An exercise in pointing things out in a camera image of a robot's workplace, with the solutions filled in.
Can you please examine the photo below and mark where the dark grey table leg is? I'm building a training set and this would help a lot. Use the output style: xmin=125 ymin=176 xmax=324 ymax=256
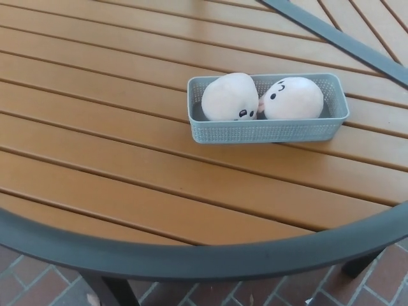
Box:
xmin=83 ymin=276 xmax=135 ymax=306
xmin=342 ymin=245 xmax=385 ymax=279

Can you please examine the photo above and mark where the grey perforated plastic basket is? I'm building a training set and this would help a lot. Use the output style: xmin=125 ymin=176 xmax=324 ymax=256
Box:
xmin=187 ymin=73 xmax=350 ymax=144

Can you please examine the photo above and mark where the pink plush dumpling smiling face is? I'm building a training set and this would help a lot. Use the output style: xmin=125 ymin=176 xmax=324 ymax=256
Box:
xmin=258 ymin=76 xmax=324 ymax=119

